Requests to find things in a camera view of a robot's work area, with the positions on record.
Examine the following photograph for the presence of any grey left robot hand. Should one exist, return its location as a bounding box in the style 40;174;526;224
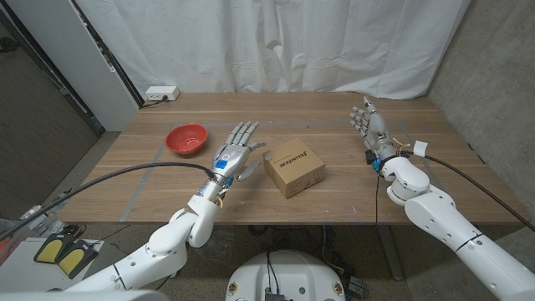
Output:
198;120;268;202

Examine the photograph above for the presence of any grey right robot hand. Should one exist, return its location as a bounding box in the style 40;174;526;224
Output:
349;95;405;162

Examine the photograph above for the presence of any brown cardboard package box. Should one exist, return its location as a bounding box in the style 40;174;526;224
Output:
262;137;326;200

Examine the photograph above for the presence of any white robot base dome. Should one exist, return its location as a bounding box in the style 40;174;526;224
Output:
225;249;347;301

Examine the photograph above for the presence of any red bowl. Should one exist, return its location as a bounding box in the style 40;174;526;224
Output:
164;123;209;156

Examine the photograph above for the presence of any white power strip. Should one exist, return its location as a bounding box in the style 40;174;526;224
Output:
145;85;181;102

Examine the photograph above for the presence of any white curtain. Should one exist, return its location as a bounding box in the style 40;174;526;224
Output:
74;0;473;100

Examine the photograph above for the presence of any grey power adapter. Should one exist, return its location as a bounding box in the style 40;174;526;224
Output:
345;274;368;298

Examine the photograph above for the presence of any white cabinet panel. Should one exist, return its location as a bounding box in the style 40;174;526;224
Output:
3;0;145;133

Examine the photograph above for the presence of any yellow black foot pedal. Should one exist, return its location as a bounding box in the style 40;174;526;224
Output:
56;239;99;280
33;233;75;264

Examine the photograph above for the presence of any clear plastic clutter pile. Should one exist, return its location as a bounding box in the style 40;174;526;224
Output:
20;187;74;237

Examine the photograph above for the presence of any clear plastic storage bin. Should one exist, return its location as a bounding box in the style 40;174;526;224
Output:
0;219;28;267

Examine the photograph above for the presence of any white cable tag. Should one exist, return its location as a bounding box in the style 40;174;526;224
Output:
412;140;430;158

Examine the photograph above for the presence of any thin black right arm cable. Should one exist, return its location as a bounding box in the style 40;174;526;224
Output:
374;173;382;227

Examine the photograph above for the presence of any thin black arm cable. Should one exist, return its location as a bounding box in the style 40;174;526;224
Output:
374;173;382;227
155;271;181;292

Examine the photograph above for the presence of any black floor cable bundle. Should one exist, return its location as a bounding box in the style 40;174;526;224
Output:
248;224;348;273

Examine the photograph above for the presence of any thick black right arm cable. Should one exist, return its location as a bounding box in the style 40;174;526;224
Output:
424;154;535;234

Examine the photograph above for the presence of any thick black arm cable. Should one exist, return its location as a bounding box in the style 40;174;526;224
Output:
424;154;535;234
0;161;218;243

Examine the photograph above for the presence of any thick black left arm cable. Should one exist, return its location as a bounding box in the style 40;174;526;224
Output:
0;161;218;243

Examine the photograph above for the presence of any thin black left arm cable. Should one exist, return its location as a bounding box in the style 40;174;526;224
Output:
155;271;181;292

